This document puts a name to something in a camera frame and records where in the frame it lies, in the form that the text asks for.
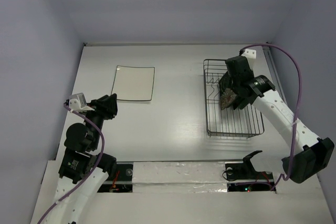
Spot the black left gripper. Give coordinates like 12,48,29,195
83,92,118,148

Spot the black floral square plate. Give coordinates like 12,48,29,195
218,72,238,110

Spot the white square plate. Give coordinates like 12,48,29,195
111,66,155,102

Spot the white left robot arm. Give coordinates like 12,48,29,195
44,93,118,223

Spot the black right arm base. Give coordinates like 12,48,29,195
222,151,262,182

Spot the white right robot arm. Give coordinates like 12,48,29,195
225,56,335,184

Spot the white foam front block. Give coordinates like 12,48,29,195
132,162,227,194

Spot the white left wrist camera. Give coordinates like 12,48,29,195
68,93,94,113

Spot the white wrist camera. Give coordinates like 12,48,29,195
239,48,257,70
68,93,94,113

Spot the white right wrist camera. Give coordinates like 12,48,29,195
239,48,257,70

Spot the metal wire dish rack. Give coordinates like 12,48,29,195
203,59,265,138

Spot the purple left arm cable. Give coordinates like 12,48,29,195
36,102,106,224

